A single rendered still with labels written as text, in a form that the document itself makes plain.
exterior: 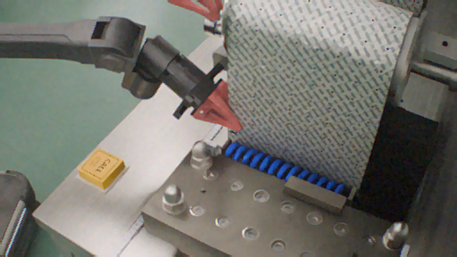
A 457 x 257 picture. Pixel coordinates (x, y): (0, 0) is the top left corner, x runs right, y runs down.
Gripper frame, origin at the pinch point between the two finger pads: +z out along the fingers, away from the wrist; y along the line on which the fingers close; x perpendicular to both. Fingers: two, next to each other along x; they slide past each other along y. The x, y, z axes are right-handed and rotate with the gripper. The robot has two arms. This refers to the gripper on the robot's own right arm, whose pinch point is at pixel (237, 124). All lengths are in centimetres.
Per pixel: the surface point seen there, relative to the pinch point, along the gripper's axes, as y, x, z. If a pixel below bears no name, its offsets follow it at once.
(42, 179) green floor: -20, -150, -45
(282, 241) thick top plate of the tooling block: 14.3, 4.2, 15.0
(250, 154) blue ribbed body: 2.7, -0.5, 4.6
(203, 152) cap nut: 7.7, -1.2, -1.6
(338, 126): 0.2, 14.8, 10.3
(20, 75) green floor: -70, -187, -109
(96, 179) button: 13.3, -24.3, -13.0
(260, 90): 0.2, 9.6, -1.3
